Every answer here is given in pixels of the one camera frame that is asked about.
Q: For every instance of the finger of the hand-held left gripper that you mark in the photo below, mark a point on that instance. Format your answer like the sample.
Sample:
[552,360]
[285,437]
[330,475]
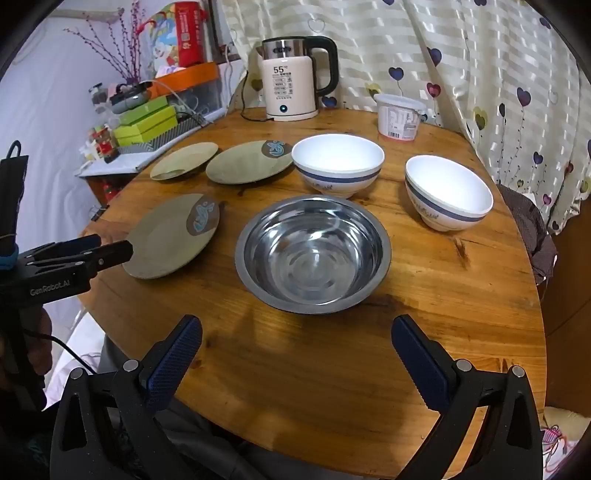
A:
[78,243]
[113,256]

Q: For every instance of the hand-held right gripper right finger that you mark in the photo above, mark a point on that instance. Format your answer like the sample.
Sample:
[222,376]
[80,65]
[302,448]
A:
[425,364]

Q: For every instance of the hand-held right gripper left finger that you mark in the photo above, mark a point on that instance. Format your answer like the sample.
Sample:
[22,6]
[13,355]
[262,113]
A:
[175,364]

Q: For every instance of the stainless steel bowl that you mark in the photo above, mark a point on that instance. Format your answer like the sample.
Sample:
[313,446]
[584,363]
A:
[314,258]

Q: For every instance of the white bowl with blue band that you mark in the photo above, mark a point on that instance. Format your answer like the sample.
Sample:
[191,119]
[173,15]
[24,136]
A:
[337,157]
[448,189]

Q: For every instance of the person's left hand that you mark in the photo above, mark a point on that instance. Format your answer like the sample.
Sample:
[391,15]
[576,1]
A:
[42,332]

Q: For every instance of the black binder clip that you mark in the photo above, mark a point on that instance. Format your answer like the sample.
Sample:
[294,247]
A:
[98,213]

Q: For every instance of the white cloth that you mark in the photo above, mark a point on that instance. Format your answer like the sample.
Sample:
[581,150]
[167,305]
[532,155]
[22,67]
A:
[83,341]

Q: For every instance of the white shelf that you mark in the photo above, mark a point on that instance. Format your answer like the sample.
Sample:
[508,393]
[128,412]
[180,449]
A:
[111,168]

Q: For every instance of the red toy figure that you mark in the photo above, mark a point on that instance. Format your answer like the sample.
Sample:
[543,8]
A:
[102,145]

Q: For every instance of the lime green box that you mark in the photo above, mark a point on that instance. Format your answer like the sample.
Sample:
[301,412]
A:
[150,135]
[147,122]

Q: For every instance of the chevron striped box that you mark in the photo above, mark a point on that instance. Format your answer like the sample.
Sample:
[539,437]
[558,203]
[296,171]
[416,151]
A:
[175,131]

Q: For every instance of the dark green box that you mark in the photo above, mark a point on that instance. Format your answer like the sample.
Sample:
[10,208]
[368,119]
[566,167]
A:
[145,108]

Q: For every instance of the pink and white shoe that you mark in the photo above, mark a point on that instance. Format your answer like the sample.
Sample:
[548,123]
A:
[556,445]

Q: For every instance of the wooden cabinet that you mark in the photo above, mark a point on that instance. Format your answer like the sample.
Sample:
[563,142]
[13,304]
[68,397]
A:
[568,300]

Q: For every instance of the dark cloth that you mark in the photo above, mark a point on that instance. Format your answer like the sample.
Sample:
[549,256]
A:
[531,226]

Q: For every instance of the clear box with orange lid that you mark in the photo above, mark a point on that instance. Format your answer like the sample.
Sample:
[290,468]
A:
[194,87]

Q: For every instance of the purple flower branches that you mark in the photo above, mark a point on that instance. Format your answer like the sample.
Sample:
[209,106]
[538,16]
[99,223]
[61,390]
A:
[117,44]

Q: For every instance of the colourful gift bag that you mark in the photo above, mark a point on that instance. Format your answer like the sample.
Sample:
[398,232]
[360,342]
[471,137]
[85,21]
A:
[161,44]

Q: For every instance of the red box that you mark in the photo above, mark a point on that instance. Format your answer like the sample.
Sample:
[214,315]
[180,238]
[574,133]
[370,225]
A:
[190,34]

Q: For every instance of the cream electric kettle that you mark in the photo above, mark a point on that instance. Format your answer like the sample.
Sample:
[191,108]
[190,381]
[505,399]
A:
[286,83]

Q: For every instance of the white plastic tub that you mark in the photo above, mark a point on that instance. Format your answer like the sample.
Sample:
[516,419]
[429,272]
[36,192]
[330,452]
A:
[399,117]

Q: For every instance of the heart print curtain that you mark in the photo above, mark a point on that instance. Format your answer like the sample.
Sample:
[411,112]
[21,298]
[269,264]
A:
[461,55]

